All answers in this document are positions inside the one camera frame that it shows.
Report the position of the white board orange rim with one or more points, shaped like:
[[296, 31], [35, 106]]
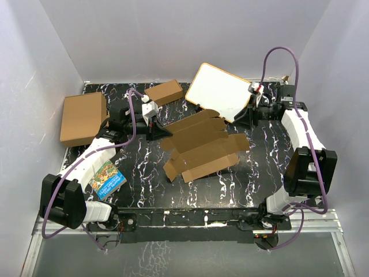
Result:
[[215, 89]]

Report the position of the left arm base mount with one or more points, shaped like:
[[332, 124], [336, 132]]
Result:
[[118, 223]]

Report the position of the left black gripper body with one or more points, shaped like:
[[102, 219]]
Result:
[[142, 128]]

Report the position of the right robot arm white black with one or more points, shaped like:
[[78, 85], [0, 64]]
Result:
[[310, 171]]

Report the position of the aluminium frame rail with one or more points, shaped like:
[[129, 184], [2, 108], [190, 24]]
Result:
[[194, 242]]

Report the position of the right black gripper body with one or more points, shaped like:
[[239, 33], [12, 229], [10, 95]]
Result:
[[263, 112]]

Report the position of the small cardboard box at back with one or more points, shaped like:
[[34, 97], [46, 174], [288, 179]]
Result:
[[165, 93]]

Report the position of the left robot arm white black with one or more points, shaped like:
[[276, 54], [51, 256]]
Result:
[[77, 194]]

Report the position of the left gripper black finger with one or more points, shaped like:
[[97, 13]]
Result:
[[157, 133], [156, 122]]

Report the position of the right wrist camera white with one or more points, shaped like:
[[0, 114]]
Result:
[[256, 89]]

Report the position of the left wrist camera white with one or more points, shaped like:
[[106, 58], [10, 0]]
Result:
[[149, 108]]

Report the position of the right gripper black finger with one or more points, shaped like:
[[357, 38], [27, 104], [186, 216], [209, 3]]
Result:
[[244, 118], [254, 101]]

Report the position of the large closed cardboard box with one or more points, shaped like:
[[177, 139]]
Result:
[[81, 118]]

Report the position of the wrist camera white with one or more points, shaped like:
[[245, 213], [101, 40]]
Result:
[[149, 108], [256, 89]]

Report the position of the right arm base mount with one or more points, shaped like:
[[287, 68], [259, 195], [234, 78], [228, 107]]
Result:
[[260, 219]]

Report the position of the colourful children's book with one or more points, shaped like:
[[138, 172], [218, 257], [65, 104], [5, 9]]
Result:
[[107, 180]]

